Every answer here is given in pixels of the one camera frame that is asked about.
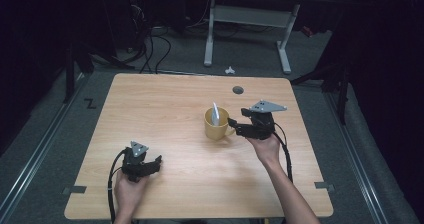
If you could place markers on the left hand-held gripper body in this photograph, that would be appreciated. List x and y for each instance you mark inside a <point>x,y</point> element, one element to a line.
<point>134,164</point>

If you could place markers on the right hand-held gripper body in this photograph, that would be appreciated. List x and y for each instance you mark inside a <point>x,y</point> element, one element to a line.
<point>263,124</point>

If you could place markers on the yellow mug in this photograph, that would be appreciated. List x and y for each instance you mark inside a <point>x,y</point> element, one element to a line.
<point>216,130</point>

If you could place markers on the person's right hand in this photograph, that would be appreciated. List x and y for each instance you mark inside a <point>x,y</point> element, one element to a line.
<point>266,150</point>

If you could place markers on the person's left hand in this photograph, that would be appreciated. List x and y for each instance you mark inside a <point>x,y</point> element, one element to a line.
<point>128,194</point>

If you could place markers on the small white floor scrap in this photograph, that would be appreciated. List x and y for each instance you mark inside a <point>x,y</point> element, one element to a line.
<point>229,70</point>

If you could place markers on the grey tape strip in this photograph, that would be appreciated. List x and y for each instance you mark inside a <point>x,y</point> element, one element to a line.
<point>75,189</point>
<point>324,185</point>

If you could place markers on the black metal stand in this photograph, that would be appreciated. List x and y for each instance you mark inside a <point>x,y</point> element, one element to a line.
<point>341,94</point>
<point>70,74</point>

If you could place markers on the small red item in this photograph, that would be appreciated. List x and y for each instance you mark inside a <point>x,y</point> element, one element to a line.
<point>307,31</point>

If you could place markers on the dark computer case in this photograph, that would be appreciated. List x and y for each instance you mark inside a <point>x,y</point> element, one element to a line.
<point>140,14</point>

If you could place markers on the white metal desk frame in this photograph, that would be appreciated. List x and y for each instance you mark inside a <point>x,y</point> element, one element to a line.
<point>250,15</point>

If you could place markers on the metal floor rail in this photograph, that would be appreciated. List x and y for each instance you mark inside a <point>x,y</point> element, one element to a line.
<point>358,157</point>
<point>36,154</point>

